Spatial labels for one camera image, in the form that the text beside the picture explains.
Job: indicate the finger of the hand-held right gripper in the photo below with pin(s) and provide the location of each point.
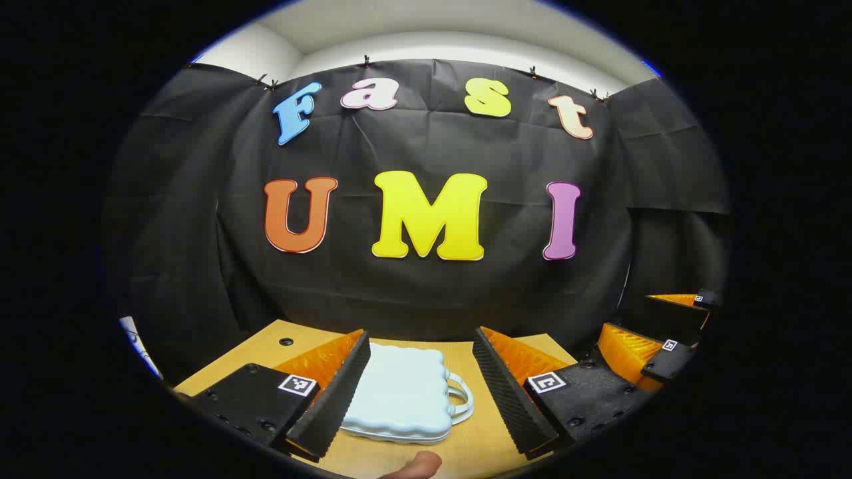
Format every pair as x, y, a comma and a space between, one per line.
675, 319
626, 352

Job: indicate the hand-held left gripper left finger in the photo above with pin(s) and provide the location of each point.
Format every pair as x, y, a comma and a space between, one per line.
336, 399

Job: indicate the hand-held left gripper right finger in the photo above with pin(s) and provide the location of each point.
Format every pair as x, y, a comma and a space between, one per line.
509, 399

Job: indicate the light blue suitcase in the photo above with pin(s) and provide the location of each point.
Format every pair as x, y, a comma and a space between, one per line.
399, 392

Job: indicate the black backdrop cloth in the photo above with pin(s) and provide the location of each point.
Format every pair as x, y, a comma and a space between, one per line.
399, 293

